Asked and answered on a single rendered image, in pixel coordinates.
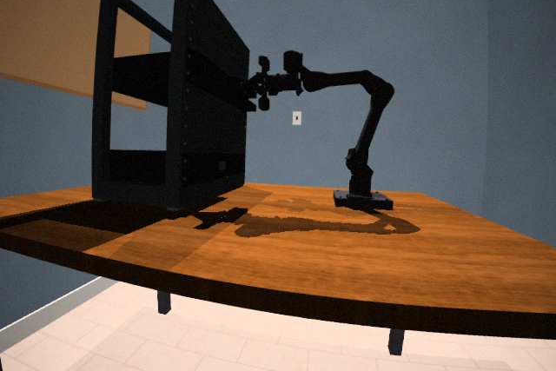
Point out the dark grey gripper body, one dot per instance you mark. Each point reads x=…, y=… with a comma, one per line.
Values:
x=272, y=83

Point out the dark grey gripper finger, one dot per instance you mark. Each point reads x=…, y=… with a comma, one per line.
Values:
x=253, y=79
x=254, y=86

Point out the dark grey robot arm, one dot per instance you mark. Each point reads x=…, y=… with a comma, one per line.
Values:
x=381, y=93

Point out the black metal rack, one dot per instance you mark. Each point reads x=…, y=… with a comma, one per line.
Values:
x=204, y=101

